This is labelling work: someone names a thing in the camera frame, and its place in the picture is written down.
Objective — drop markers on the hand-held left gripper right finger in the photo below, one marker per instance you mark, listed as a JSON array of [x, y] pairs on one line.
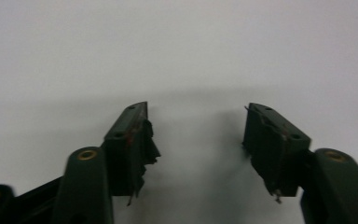
[[273, 149]]

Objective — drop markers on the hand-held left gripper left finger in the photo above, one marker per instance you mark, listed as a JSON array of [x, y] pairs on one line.
[[127, 149]]

